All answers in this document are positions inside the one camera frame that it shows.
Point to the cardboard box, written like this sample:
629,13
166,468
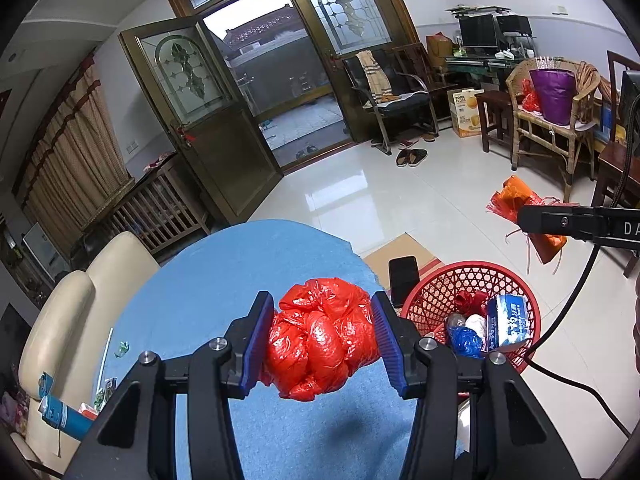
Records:
385,247

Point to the white appliance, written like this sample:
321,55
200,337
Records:
42,252

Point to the red white wrapper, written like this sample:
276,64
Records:
89,412

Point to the black chair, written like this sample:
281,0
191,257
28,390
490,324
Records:
400,102

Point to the blue wrapper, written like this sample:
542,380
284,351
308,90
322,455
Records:
465,342

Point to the wooden crib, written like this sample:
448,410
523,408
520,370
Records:
150,210

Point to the white blue tissue box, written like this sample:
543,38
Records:
510,320

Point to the large red plastic bag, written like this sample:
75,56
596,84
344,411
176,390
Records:
320,340

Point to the dark wooden armchair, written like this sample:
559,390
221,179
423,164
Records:
415,60

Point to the dark crumpled wrapper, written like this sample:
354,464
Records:
455,321

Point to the beige sofa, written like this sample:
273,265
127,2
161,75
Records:
65,310

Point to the black monitor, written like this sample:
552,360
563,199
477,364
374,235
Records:
477,30
515,25

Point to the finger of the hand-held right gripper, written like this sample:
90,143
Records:
560,221

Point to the brown slipper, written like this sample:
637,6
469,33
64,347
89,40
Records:
419,156
404,158

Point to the white orange carton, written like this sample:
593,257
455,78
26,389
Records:
465,115

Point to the wooden glass door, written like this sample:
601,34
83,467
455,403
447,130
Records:
225,160
350,15

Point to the green wrapper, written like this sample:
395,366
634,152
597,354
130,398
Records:
121,349
104,392

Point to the glass computer desk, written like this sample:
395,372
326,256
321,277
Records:
475,62

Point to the orange red bag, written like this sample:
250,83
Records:
515,197

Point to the wicker chair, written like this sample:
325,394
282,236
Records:
542,135

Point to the purple bag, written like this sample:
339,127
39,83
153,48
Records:
552,95

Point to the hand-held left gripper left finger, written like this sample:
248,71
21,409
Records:
252,355

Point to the teal tube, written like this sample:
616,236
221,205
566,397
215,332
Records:
65,415

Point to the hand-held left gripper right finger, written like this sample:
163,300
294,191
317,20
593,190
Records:
390,355

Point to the red plastic basket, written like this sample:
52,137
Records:
440,285

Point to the black phone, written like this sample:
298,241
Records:
404,280

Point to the dark wooden chair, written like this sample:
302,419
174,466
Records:
607,155

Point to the white stick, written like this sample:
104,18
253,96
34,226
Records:
107,352

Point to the beige striped curtain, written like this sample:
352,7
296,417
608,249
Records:
70,150

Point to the plaid scarf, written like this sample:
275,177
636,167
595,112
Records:
372,72

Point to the white ball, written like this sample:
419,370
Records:
477,325

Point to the small red plastic bag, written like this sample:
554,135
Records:
470,302

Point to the wooden stool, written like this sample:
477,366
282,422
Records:
492,97

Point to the brown paper box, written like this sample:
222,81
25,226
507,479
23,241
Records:
439,50

